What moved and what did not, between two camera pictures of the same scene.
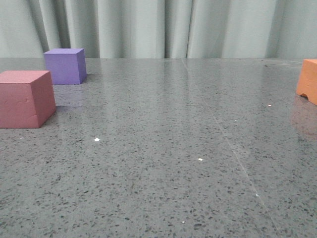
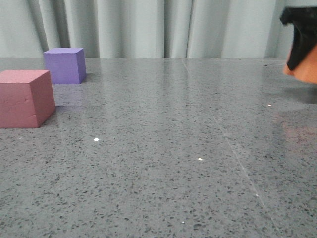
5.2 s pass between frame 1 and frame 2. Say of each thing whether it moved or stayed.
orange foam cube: moved
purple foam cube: stayed
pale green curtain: stayed
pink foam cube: stayed
